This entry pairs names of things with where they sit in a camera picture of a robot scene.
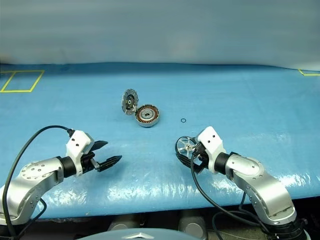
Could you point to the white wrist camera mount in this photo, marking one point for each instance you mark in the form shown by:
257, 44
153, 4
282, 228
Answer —
211, 140
78, 142

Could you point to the grey rounded block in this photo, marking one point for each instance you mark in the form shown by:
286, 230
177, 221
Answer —
120, 226
192, 227

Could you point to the silver spoked motor rotor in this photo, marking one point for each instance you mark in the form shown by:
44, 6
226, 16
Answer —
187, 148

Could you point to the large yellow tape rectangle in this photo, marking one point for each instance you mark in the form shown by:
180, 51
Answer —
17, 91

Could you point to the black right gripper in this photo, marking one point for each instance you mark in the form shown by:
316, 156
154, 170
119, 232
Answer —
201, 155

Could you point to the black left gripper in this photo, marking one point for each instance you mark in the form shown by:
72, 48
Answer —
87, 162

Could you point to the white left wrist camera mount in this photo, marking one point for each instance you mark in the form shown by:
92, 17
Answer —
78, 142

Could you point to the small yellow tape outline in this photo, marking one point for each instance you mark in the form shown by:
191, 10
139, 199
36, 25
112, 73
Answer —
312, 74

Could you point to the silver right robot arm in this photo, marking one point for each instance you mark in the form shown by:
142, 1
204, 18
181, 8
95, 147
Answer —
265, 185

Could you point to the blue plastic table cover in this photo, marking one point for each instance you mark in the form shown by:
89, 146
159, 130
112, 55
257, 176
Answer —
225, 100

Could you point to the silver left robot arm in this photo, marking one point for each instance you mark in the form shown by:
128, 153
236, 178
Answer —
27, 182

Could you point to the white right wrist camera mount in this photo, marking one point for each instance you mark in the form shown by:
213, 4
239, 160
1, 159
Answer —
211, 140

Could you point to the grey robot torso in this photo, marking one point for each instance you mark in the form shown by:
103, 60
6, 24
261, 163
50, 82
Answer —
112, 236

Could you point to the silver toothed motor cover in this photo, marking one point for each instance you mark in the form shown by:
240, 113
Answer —
129, 101

